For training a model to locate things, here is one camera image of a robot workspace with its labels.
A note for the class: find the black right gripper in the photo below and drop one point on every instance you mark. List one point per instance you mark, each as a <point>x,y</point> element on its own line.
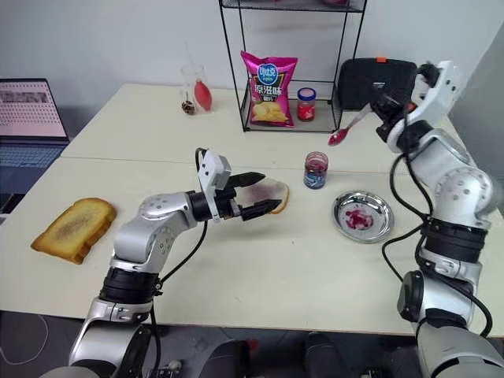
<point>395,108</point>

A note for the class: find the open laptop computer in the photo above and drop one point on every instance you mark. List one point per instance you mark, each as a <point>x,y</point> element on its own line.
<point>27,114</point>

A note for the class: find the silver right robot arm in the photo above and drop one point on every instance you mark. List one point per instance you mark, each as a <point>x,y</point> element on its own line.
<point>453,197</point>

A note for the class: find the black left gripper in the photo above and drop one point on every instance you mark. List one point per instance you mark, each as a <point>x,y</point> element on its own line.
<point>226,202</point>

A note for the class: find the small brown round object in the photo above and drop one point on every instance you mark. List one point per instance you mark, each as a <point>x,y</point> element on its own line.
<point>188,107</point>

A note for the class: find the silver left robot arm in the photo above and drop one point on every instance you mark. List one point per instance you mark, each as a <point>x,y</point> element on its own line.
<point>153,232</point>

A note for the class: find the brown toasted bread slice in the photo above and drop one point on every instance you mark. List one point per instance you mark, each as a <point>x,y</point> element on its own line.
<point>75,230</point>

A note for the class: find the black zip case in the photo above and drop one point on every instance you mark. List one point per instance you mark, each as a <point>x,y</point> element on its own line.
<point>362,82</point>

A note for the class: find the pink potato chips bag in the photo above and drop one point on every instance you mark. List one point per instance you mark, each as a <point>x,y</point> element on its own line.
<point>269,90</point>

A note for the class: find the clear glass cup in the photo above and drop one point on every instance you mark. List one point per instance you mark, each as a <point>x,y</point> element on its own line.
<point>191,75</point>

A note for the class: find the round metal plate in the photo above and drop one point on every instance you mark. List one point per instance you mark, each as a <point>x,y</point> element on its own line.
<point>362,216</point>

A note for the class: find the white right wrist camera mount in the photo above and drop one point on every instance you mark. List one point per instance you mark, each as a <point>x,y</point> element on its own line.
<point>437,96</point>

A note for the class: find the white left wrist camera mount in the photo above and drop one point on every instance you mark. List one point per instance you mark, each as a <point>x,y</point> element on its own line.
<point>210,165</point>

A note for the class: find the red rubber bulb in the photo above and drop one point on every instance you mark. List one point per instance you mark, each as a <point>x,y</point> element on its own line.
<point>203,96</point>

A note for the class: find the silver spoon with jam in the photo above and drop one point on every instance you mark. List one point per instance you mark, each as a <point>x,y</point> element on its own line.
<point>339,138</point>

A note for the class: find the open glass jam jar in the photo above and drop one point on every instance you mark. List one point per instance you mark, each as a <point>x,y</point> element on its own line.
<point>315,173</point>

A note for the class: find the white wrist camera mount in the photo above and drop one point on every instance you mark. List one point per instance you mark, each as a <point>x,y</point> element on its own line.
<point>210,165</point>
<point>437,96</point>

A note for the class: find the white bread slice with jam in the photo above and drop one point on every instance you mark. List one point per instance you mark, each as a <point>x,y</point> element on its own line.
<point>271,193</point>

